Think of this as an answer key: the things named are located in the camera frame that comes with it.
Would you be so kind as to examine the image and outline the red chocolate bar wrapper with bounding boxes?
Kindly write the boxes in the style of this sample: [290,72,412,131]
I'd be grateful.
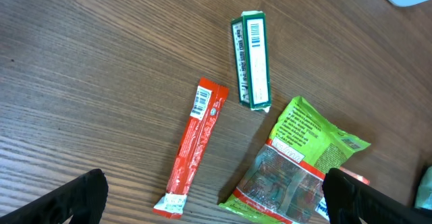
[153,78,229,219]

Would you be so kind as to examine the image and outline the small orange white box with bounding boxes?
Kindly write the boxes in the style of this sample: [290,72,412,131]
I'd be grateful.
[339,167,370,185]

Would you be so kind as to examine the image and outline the mint green wipes packet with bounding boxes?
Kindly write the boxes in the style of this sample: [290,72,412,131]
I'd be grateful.
[414,167,432,210]

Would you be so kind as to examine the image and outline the green gummy candy bag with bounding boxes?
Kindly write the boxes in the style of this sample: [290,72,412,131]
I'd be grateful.
[219,96,370,223]

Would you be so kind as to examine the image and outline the green white small packet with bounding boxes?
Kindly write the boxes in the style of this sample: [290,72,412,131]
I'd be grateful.
[231,11,272,113]

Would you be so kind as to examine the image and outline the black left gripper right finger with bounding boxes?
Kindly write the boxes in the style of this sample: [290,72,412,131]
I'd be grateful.
[322,168,431,224]

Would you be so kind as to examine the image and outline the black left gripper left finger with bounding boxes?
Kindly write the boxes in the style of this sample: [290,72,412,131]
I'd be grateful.
[1,169,109,224]

